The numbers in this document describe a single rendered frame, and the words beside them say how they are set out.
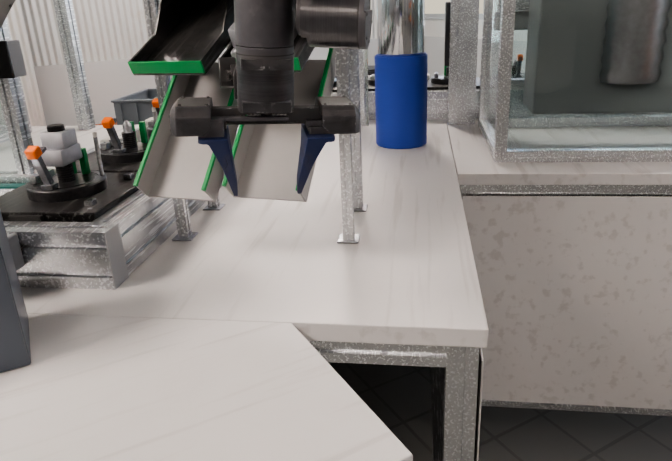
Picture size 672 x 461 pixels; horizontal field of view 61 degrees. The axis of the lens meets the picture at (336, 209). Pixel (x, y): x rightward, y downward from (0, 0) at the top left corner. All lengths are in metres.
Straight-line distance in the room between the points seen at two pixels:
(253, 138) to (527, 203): 0.79
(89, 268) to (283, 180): 0.34
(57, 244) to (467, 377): 0.67
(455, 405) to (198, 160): 0.57
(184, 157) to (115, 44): 4.23
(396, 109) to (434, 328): 0.99
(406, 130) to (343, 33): 1.18
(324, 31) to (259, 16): 0.06
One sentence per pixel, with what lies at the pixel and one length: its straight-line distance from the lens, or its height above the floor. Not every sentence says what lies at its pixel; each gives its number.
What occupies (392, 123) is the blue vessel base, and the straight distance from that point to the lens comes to 1.71.
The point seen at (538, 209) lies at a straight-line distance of 1.54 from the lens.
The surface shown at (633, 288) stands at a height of 0.55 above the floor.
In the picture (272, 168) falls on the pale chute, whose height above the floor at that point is 1.03.
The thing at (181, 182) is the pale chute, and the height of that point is 1.01.
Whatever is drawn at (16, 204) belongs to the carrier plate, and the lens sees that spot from 1.16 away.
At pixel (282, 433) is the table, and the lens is 0.65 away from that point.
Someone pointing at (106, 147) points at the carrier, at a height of 1.00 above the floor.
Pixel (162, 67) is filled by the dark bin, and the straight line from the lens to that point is 0.96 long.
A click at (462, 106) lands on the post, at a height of 0.92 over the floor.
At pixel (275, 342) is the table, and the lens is 0.79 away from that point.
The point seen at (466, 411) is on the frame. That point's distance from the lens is 0.91.
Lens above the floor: 1.29
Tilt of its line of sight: 20 degrees down
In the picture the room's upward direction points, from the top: 3 degrees counter-clockwise
